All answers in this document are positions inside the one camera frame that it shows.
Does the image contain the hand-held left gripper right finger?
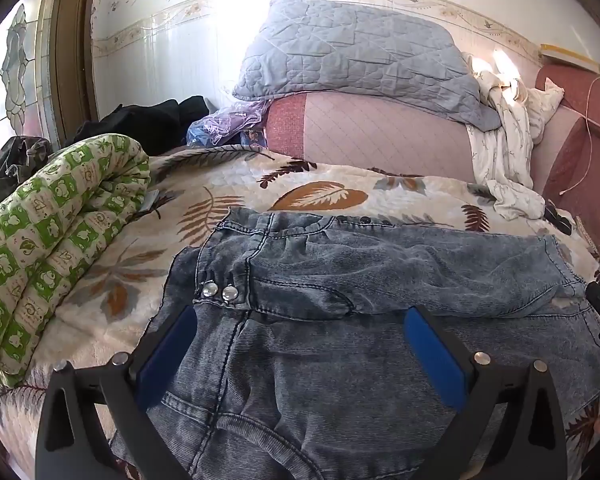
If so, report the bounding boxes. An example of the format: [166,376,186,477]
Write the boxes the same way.
[403,306,569,480]

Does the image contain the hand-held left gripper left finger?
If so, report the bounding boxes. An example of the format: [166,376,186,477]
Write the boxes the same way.
[36,304,201,480]

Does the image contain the blue denim pants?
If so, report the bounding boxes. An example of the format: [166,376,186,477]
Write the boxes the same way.
[109,206,600,480]

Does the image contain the small black device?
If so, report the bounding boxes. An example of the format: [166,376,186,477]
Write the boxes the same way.
[544,200,573,235]

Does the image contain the leaf print fleece blanket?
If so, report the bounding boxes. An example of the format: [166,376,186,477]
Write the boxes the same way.
[0,144,600,480]

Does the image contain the green patterned rolled quilt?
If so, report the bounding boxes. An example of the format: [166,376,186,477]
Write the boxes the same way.
[0,133,152,389]

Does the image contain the red and pink headboard cushion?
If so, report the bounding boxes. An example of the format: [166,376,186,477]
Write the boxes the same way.
[530,62,600,243]

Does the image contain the white floral cloth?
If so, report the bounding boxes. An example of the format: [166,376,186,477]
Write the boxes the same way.
[464,52,566,221]

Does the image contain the black clothing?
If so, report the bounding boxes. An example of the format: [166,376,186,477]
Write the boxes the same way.
[62,97,211,157]

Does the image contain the purple plastic bag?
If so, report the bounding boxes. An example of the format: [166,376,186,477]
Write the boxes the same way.
[186,101,271,147]

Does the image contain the camouflage cloth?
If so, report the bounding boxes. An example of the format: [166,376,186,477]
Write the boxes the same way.
[0,135,52,216]

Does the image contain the yellow edged board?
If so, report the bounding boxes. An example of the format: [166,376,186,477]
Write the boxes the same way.
[540,43,600,75]

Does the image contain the grey-blue quilted blanket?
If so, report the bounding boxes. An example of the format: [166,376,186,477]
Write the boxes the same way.
[232,0,502,133]

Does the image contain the stained glass window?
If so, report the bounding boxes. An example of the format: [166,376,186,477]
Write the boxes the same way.
[0,2,56,161]

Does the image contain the beige cord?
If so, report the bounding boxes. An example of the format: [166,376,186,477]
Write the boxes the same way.
[559,76,600,197]

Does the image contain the wooden door frame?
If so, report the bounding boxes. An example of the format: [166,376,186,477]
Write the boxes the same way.
[36,0,102,147]

